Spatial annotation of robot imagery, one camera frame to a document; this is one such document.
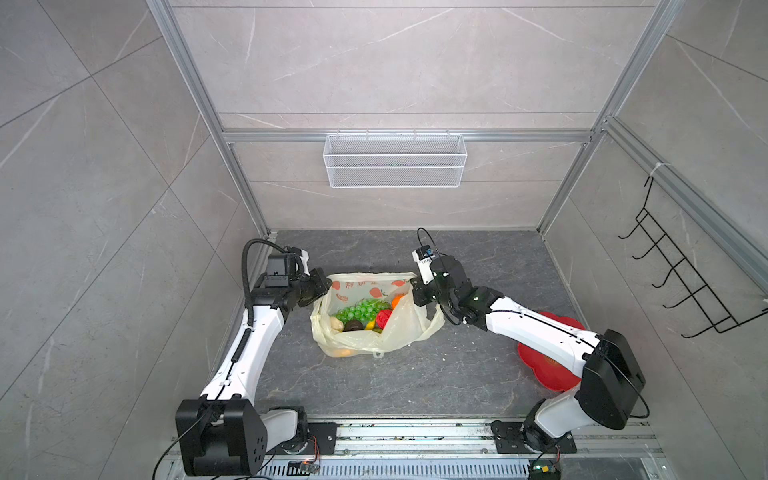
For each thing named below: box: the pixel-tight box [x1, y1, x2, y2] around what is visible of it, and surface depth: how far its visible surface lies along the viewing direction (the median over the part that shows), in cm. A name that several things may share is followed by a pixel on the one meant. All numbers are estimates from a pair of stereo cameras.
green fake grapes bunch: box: [332, 298, 391, 325], surface depth 92 cm
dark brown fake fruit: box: [343, 319, 364, 332], surface depth 92 cm
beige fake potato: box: [330, 316, 344, 333], surface depth 89 cm
